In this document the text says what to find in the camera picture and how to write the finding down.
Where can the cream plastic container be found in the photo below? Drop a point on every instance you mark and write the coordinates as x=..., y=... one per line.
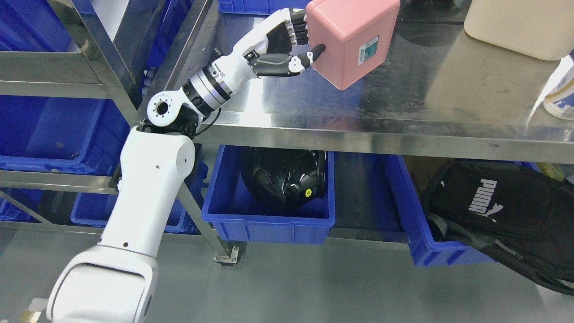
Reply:
x=542, y=29

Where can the blue shelf bin lower left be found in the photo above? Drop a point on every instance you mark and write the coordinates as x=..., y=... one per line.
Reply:
x=94, y=210

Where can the blue bin with backpack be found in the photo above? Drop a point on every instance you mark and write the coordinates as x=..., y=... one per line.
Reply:
x=407, y=177

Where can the blue bin on table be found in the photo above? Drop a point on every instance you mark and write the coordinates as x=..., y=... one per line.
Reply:
x=258, y=7

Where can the blue shelf bin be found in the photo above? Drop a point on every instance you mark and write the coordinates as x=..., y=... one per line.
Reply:
x=94, y=210
x=62, y=135

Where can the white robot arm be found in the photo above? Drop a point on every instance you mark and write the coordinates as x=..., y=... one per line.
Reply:
x=114, y=281

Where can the blue bin with helmet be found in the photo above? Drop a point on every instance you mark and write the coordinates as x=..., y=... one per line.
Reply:
x=238, y=216

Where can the black Puma backpack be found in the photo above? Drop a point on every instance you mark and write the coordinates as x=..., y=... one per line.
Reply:
x=512, y=213

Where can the pink plastic storage box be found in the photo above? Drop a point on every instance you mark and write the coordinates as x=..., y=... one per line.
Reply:
x=356, y=35

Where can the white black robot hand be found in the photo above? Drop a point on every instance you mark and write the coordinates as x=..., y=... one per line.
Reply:
x=266, y=50

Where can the blue shelf bin middle left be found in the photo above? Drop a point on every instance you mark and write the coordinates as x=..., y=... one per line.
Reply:
x=62, y=135

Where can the stainless steel table cart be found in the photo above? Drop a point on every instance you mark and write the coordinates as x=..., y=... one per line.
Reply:
x=440, y=93

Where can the white blue patterned cup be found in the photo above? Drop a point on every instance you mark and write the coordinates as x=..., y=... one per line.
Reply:
x=559, y=102

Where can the black glossy helmet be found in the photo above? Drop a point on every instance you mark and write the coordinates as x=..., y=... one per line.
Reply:
x=284, y=179

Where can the steel shelf rack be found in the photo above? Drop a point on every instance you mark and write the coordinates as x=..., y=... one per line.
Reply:
x=93, y=49

